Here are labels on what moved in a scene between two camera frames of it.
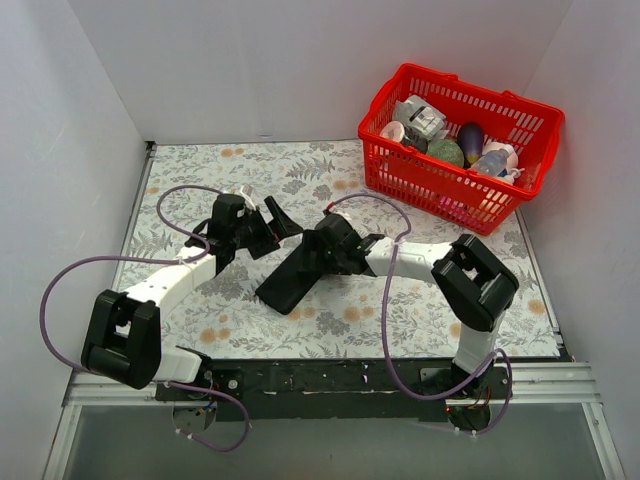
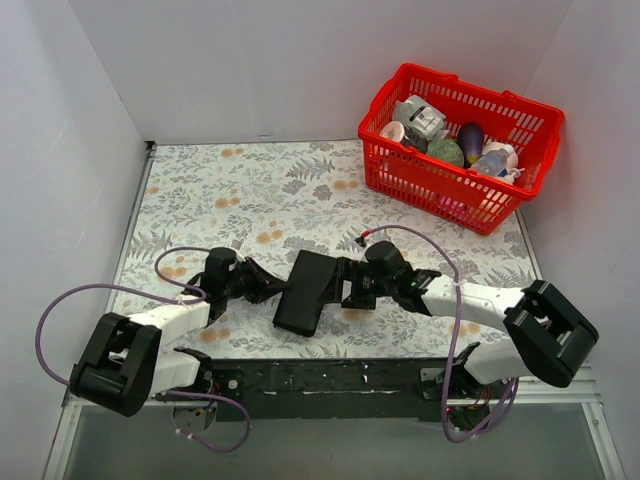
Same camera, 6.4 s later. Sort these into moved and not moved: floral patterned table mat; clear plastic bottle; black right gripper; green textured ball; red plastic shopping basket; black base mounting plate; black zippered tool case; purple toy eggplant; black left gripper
Moved: black left gripper; black right gripper; black zippered tool case
Not moved: floral patterned table mat; clear plastic bottle; black base mounting plate; red plastic shopping basket; purple toy eggplant; green textured ball
